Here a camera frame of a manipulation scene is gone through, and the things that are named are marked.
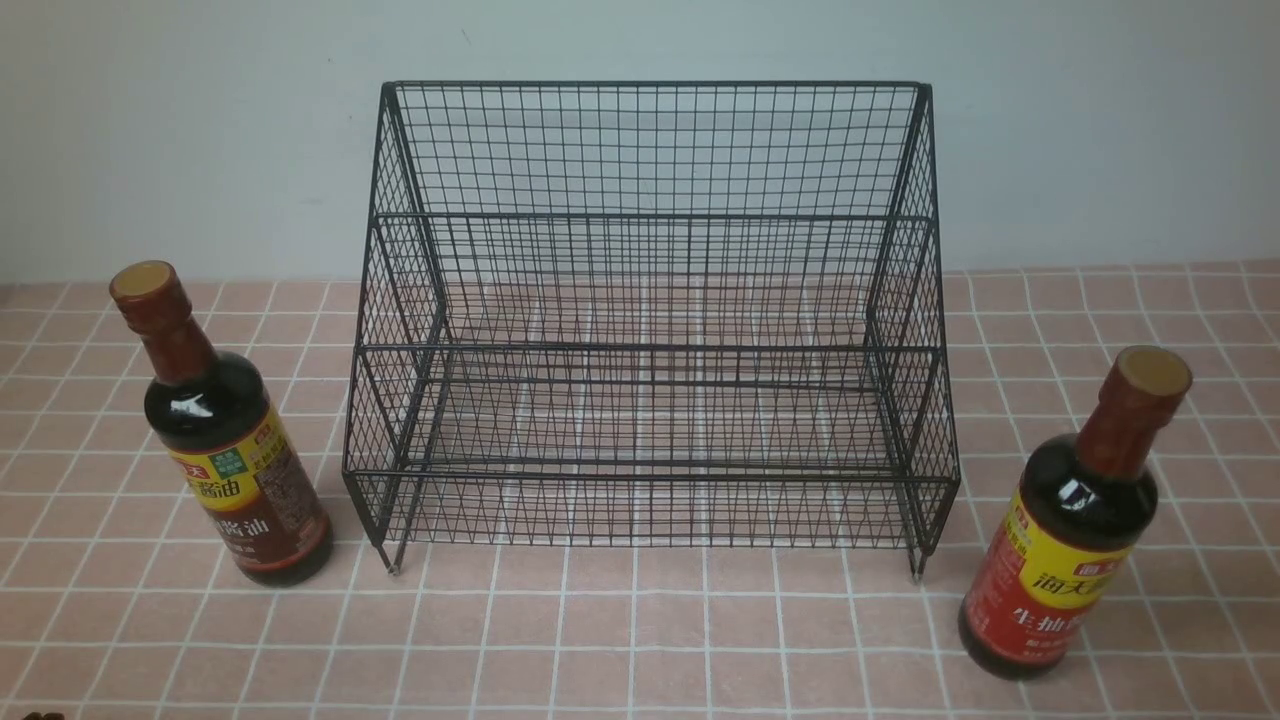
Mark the soy sauce bottle brown label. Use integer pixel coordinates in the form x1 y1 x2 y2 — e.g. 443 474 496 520
109 260 334 587

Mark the soy sauce bottle red label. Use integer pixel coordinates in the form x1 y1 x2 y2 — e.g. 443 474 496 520
957 345 1193 682

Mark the black wire mesh shelf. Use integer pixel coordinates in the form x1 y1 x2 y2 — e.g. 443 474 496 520
340 79 963 580

